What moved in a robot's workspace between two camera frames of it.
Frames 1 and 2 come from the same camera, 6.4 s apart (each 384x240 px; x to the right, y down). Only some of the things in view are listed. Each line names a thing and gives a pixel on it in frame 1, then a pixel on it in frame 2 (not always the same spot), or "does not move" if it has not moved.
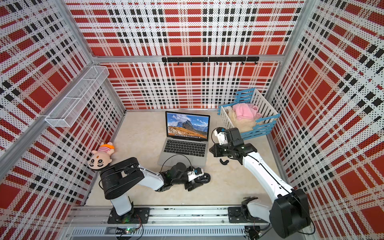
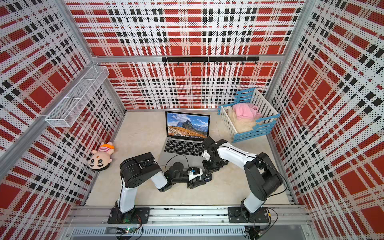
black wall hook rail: (216, 59) does not move
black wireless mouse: (204, 179) does not move
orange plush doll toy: (101, 158) does not move
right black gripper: (217, 153) to (208, 169)
